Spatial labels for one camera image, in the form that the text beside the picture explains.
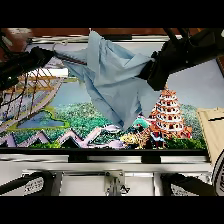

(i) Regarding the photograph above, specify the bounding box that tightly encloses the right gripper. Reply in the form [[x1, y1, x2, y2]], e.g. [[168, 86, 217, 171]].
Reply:
[[135, 49, 172, 92]]

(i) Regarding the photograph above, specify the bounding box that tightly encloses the light blue shirt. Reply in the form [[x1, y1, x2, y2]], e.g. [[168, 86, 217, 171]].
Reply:
[[54, 30, 165, 131]]

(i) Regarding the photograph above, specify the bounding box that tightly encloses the brown clothes hanger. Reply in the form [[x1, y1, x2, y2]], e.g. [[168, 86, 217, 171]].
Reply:
[[52, 39, 89, 67]]

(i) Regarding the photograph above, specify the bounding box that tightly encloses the silver frame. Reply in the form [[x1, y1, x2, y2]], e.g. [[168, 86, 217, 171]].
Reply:
[[0, 152, 214, 197]]

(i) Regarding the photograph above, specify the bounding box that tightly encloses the black cable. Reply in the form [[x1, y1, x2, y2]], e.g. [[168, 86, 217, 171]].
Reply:
[[0, 68, 46, 116]]

